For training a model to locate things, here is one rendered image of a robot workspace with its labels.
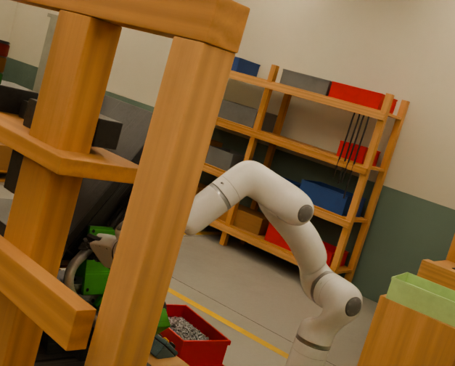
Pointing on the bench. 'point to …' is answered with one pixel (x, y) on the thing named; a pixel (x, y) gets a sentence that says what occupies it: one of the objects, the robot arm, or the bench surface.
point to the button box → (162, 348)
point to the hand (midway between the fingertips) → (88, 250)
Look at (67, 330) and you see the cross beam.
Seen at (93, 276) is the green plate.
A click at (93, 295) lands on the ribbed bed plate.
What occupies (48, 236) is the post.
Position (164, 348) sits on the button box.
